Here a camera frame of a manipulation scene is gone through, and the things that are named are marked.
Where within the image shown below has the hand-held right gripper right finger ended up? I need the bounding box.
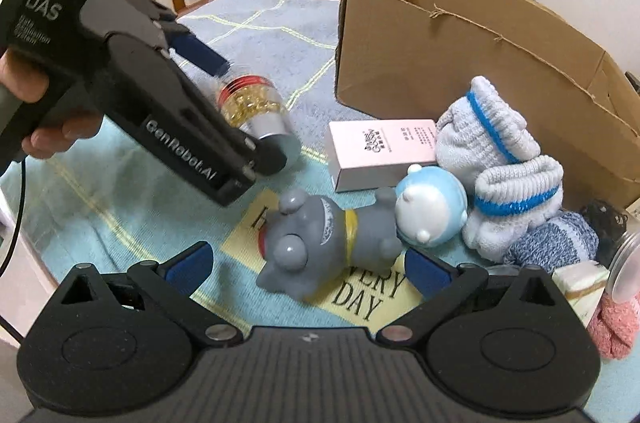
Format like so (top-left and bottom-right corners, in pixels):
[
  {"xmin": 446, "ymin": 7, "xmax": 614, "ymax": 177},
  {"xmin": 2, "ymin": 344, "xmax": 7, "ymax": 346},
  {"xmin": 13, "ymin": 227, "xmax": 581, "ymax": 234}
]
[{"xmin": 375, "ymin": 247, "xmax": 571, "ymax": 349}]

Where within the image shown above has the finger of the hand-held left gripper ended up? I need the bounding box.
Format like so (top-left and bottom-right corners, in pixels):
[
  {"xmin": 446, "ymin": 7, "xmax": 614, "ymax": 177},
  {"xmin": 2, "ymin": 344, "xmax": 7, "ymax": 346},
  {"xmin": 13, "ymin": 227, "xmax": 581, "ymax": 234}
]
[
  {"xmin": 234, "ymin": 132, "xmax": 291, "ymax": 177},
  {"xmin": 150, "ymin": 0, "xmax": 232, "ymax": 78}
]

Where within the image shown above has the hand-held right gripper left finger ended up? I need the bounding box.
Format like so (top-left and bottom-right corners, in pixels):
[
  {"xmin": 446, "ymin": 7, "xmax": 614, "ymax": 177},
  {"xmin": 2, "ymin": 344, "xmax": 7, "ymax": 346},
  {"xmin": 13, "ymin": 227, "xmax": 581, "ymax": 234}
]
[{"xmin": 50, "ymin": 241, "xmax": 246, "ymax": 350}]

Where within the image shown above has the gold capsule bottle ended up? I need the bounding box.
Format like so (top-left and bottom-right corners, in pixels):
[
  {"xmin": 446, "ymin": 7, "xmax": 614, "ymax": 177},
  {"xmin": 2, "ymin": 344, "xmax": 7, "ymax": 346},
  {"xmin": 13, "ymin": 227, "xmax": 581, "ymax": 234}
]
[{"xmin": 215, "ymin": 75, "xmax": 304, "ymax": 172}]

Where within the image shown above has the blue and white figure toy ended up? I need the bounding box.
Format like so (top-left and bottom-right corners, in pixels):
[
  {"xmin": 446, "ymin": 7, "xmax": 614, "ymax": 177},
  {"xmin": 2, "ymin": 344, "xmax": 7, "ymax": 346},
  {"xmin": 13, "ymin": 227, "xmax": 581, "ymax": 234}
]
[{"xmin": 395, "ymin": 164, "xmax": 470, "ymax": 250}]

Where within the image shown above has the grey dog toy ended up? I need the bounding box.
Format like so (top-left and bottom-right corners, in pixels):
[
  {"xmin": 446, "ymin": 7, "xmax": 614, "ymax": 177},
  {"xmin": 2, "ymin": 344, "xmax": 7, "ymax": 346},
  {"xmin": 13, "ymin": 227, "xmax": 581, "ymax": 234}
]
[{"xmin": 256, "ymin": 187, "xmax": 404, "ymax": 304}]

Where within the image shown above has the white sock with blue stripe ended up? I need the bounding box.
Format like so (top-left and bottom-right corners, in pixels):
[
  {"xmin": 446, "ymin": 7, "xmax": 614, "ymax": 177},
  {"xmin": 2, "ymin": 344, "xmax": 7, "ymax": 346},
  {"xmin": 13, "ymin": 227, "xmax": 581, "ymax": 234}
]
[
  {"xmin": 435, "ymin": 75, "xmax": 542, "ymax": 176},
  {"xmin": 462, "ymin": 155, "xmax": 565, "ymax": 262}
]

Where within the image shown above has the pink carton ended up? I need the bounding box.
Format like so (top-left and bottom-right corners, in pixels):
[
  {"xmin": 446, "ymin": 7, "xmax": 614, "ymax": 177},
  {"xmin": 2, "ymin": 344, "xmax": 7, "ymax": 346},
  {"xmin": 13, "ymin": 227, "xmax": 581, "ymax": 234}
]
[{"xmin": 324, "ymin": 119, "xmax": 441, "ymax": 194}]

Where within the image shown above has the blue-grey marled sock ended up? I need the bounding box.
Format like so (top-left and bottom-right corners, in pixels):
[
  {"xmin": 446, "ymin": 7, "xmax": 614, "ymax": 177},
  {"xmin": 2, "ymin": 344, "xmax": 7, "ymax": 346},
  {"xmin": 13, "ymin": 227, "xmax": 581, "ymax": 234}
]
[{"xmin": 502, "ymin": 210, "xmax": 599, "ymax": 275}]

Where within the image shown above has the green and white carton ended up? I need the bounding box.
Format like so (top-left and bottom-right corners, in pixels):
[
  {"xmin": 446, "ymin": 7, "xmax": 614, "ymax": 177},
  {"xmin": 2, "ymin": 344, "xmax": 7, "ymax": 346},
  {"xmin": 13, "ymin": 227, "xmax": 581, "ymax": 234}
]
[{"xmin": 552, "ymin": 260, "xmax": 612, "ymax": 329}]

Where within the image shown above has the brown cardboard box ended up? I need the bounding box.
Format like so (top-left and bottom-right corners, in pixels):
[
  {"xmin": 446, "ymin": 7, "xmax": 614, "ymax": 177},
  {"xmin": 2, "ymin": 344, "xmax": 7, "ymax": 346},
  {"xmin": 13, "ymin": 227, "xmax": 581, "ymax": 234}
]
[{"xmin": 334, "ymin": 0, "xmax": 640, "ymax": 213}]

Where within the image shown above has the clear jar with dark contents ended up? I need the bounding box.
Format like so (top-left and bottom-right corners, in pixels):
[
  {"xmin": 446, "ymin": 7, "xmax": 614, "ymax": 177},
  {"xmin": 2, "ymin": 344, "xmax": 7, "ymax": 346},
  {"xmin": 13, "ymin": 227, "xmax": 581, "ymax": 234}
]
[{"xmin": 582, "ymin": 199, "xmax": 640, "ymax": 301}]

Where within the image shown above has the pink fuzzy sock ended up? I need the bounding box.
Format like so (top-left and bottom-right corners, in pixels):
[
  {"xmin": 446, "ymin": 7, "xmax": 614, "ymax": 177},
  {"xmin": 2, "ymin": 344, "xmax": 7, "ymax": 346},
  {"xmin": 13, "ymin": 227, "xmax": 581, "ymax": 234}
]
[{"xmin": 586, "ymin": 288, "xmax": 640, "ymax": 360}]

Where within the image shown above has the person's left hand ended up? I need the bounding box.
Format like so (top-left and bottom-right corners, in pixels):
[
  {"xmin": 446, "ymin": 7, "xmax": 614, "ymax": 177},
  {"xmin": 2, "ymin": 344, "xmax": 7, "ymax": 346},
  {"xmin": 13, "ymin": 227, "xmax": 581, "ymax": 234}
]
[{"xmin": 0, "ymin": 50, "xmax": 104, "ymax": 160}]

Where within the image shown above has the blue printed blanket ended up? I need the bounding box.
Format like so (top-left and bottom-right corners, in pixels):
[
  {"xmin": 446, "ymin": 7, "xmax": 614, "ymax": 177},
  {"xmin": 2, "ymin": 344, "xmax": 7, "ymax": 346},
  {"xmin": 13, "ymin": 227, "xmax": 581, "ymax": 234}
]
[{"xmin": 0, "ymin": 0, "xmax": 640, "ymax": 410}]

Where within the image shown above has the black cable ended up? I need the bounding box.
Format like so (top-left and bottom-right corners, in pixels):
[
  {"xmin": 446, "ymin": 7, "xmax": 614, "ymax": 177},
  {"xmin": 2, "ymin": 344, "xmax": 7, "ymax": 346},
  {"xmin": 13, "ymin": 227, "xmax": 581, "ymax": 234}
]
[{"xmin": 0, "ymin": 160, "xmax": 26, "ymax": 344}]

